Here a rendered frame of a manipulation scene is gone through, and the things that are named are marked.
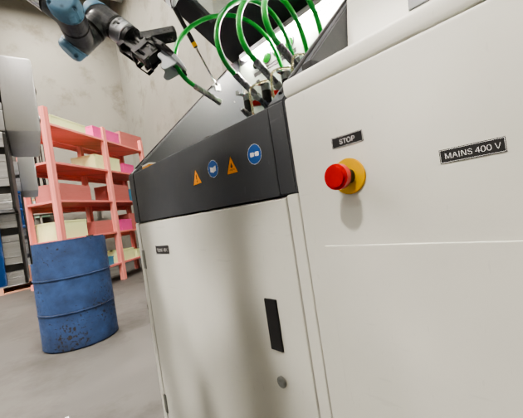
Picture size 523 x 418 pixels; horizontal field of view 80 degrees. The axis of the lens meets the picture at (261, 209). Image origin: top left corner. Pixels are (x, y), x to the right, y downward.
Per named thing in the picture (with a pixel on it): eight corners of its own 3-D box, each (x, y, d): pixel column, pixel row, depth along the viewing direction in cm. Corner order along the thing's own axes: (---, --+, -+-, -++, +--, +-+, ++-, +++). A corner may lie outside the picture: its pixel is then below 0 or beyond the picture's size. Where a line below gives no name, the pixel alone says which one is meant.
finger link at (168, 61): (176, 80, 92) (152, 65, 94) (188, 68, 94) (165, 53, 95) (173, 73, 90) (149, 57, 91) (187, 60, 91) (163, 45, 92)
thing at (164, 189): (139, 222, 100) (132, 173, 100) (153, 221, 103) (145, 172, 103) (280, 196, 55) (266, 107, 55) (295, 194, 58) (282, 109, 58)
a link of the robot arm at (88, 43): (46, 28, 85) (75, 2, 87) (61, 50, 95) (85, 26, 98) (72, 49, 86) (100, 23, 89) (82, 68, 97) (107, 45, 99)
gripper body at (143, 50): (151, 78, 97) (121, 55, 98) (169, 60, 100) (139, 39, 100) (145, 60, 90) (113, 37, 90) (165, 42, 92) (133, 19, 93)
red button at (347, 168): (320, 198, 44) (315, 162, 44) (336, 196, 47) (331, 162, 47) (354, 193, 40) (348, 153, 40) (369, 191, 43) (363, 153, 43)
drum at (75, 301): (119, 319, 273) (106, 232, 273) (119, 337, 226) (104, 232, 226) (49, 338, 251) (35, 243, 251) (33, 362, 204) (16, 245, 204)
